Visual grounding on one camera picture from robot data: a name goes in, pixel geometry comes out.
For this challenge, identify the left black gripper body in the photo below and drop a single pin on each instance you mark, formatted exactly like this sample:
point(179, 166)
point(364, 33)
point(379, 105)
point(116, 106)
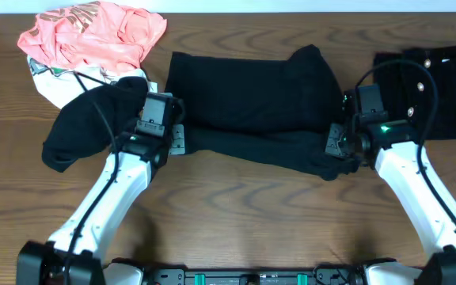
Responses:
point(177, 138)

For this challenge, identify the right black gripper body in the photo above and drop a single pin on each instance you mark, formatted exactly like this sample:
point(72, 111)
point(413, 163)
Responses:
point(337, 142)

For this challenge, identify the black t-shirt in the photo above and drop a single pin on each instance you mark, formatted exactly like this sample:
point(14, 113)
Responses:
point(275, 112)

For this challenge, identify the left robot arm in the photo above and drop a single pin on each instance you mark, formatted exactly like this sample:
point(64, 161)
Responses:
point(74, 254)

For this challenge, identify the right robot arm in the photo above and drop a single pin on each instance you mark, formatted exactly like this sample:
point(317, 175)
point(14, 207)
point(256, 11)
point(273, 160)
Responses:
point(393, 150)

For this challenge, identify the black garment under pile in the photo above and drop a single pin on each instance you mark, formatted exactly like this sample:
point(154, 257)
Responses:
point(84, 126)

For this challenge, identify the black cardigan with gold buttons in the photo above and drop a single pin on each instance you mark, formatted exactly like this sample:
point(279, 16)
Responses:
point(406, 91)

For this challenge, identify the pink crumpled shirt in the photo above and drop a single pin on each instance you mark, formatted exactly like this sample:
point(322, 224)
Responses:
point(103, 34)

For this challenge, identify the white printed shirt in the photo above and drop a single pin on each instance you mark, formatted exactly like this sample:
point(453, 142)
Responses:
point(60, 86)

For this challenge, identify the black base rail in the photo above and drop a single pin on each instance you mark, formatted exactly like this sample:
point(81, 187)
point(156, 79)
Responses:
point(251, 277)

